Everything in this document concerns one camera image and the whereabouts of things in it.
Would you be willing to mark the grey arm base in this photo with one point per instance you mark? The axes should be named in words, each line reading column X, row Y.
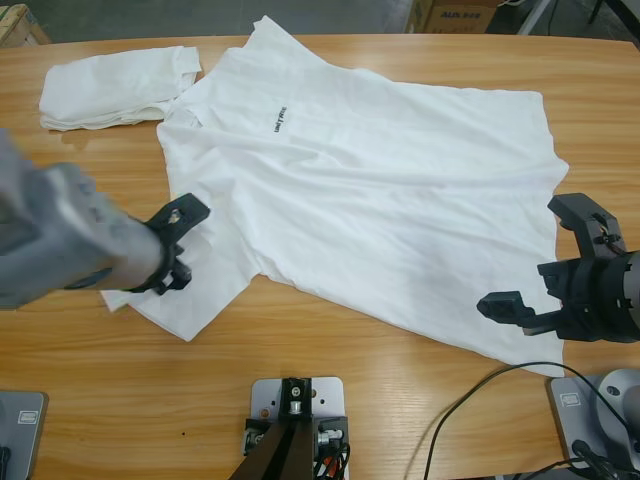
column 565, row 422
column 25, row 440

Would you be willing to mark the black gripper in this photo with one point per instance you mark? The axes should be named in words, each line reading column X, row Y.
column 167, row 250
column 590, row 300

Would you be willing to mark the dark camera post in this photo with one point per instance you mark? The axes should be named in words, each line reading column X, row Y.
column 285, row 450

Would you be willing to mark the white mount block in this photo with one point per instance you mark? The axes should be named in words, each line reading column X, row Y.
column 265, row 395

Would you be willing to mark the wooden crate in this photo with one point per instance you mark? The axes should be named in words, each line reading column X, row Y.
column 20, row 25

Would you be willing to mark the black bracket with connectors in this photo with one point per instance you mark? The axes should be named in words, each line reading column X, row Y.
column 330, row 427

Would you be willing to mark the white metal frame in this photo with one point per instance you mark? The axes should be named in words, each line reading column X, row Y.
column 535, row 17

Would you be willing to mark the black metal frame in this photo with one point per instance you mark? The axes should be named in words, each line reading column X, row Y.
column 630, row 15

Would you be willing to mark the cardboard box with AUX print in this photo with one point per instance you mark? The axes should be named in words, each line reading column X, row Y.
column 460, row 20

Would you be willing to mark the white Unitree print t-shirt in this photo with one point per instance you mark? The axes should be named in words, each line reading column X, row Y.
column 375, row 200

